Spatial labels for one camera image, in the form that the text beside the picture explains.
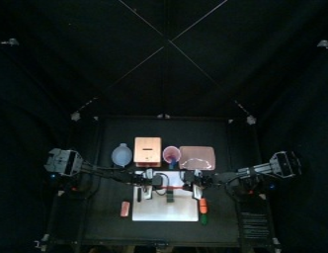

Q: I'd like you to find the translucent pink square plate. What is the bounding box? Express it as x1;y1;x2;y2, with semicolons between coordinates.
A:
176;145;216;171

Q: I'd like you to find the white cutting board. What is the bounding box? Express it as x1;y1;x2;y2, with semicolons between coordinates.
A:
131;170;199;222

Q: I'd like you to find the orange toy carrot green top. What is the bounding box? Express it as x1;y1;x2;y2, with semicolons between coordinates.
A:
198;197;210;226

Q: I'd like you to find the salmon pink toy food piece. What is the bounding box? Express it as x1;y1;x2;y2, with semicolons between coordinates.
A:
119;201;131;217

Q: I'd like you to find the red wooden drawer box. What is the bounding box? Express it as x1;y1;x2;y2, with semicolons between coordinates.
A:
132;136;163;168

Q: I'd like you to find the pale blue-grey bowl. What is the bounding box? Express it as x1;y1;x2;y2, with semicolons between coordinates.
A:
109;142;134;168

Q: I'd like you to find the red plastic cup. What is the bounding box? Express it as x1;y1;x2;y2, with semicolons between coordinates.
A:
162;145;182;164

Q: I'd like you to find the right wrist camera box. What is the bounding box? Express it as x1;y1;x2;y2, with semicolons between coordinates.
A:
182;171;195;191

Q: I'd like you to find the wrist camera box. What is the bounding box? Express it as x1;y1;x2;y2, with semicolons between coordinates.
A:
182;171;195;191
151;173;164;190

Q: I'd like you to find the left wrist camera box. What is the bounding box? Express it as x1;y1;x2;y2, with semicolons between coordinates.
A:
151;173;164;190

